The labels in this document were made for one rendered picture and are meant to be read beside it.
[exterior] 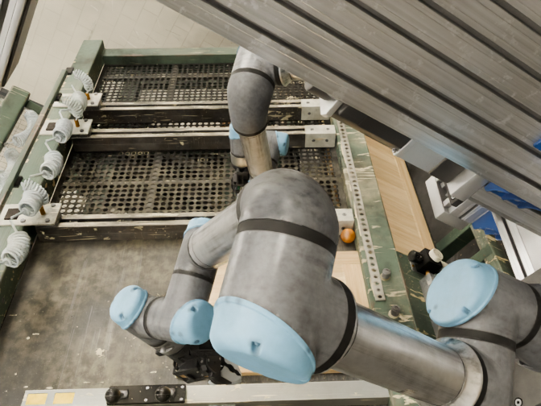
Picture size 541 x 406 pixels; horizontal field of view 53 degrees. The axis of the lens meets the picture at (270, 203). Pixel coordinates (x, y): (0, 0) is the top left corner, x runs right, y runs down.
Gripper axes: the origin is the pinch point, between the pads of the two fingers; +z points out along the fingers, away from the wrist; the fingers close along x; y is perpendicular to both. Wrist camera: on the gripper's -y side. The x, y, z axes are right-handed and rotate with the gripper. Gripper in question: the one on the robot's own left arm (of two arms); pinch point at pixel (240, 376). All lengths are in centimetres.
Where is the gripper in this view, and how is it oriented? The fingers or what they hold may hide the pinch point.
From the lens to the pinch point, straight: 123.9
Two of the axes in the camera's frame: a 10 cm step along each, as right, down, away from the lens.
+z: 5.1, 5.9, 6.2
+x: -0.2, 7.3, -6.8
